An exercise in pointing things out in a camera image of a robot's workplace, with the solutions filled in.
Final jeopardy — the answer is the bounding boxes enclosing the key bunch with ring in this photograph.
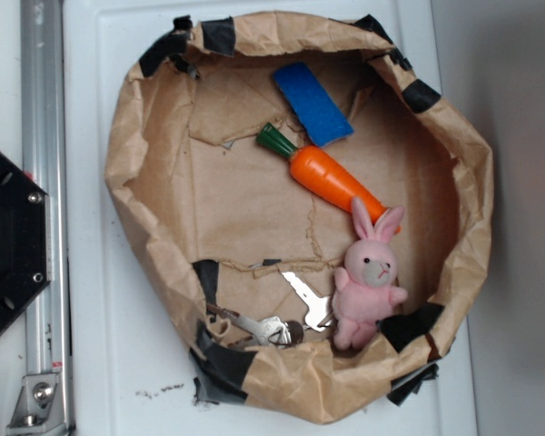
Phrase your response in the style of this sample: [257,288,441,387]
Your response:
[206,303,305,350]

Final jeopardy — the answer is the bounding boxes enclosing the white tray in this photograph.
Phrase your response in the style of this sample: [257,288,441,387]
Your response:
[63,1,477,435]

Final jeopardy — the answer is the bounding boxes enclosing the pink plush bunny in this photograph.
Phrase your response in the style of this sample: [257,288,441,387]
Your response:
[332,197,408,351]

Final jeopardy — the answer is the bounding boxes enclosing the aluminium extrusion rail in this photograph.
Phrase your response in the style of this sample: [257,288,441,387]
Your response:
[20,1,75,435]

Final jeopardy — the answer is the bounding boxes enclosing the orange toy carrot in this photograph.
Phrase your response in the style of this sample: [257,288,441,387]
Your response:
[256,124,389,223]

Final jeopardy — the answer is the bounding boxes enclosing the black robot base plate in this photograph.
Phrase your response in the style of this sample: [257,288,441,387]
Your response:
[0,152,50,336]

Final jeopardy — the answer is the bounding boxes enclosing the silver key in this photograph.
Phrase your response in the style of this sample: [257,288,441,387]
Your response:
[282,272,333,332]

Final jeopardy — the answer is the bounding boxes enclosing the brown paper bag bin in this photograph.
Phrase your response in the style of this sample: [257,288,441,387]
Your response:
[104,11,493,423]

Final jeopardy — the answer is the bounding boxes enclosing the metal corner bracket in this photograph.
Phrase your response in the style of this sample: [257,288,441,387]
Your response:
[5,372,64,435]

